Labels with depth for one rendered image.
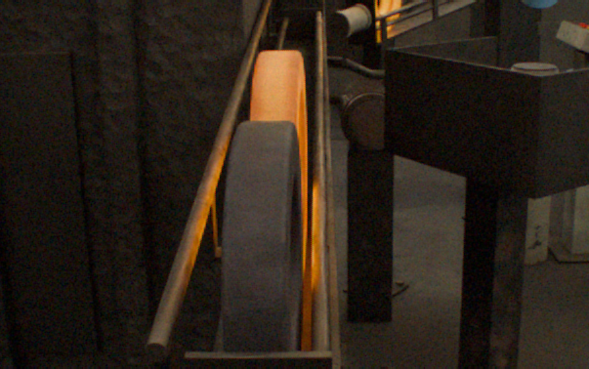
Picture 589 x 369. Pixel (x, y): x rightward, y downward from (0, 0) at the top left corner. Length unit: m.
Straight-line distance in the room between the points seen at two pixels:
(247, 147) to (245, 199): 0.04
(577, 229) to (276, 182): 2.02
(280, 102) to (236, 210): 0.19
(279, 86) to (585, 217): 1.86
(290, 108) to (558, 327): 1.50
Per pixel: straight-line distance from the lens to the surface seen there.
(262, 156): 0.47
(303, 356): 0.44
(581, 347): 1.98
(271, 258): 0.44
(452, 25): 4.22
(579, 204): 2.42
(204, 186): 0.64
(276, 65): 0.65
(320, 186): 0.77
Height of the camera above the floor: 0.88
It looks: 17 degrees down
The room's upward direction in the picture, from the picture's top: 1 degrees counter-clockwise
